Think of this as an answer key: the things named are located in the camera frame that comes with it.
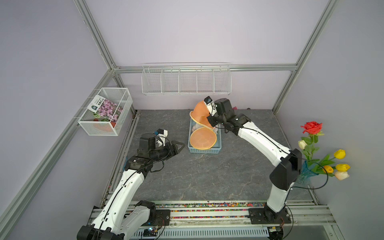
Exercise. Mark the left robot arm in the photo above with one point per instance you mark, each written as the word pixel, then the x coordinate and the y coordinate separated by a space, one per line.
pixel 113 222

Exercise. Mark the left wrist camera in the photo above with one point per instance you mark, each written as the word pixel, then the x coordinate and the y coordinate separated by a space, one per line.
pixel 161 137

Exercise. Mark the teal glass vase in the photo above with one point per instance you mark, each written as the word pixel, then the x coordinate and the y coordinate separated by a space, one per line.
pixel 304 178

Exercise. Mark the yellow tulip top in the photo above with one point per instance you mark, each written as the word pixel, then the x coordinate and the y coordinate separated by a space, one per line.
pixel 340 154

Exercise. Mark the yellow tulip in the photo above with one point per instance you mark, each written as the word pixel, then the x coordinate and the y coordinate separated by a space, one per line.
pixel 340 154
pixel 342 167

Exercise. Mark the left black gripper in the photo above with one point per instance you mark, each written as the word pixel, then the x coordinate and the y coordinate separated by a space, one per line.
pixel 170 153

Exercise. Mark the white wire side basket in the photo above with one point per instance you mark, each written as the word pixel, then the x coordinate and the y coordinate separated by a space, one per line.
pixel 120 96

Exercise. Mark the light blue plastic basket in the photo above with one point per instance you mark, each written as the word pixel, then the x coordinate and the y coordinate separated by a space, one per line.
pixel 205 150

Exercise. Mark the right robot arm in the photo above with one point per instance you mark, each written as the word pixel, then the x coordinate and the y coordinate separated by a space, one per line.
pixel 287 162

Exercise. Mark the orange tulip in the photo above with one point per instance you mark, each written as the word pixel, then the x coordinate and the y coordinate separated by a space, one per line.
pixel 328 169

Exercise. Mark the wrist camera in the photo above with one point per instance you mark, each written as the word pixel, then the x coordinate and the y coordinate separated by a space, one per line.
pixel 161 137
pixel 210 105

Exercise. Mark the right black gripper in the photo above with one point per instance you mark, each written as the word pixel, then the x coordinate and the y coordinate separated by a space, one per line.
pixel 212 120

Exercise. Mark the yellow tulip middle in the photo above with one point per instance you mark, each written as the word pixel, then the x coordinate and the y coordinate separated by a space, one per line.
pixel 342 167

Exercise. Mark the white wire wall shelf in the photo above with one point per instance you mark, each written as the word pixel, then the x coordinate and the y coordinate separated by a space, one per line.
pixel 187 80

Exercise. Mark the white tulip bud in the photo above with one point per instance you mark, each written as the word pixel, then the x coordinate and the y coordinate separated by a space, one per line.
pixel 302 144

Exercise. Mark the pink white tulip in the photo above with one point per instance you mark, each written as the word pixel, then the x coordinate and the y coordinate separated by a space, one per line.
pixel 341 175

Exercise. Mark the red artificial rose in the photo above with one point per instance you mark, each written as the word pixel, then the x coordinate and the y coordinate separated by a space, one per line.
pixel 312 128

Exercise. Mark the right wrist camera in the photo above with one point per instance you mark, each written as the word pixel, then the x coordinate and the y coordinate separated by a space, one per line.
pixel 210 105

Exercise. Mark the white mesh laundry bag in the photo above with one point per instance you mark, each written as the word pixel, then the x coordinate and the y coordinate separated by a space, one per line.
pixel 195 127

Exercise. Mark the purple flower pot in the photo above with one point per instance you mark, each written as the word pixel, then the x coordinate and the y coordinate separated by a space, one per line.
pixel 108 112

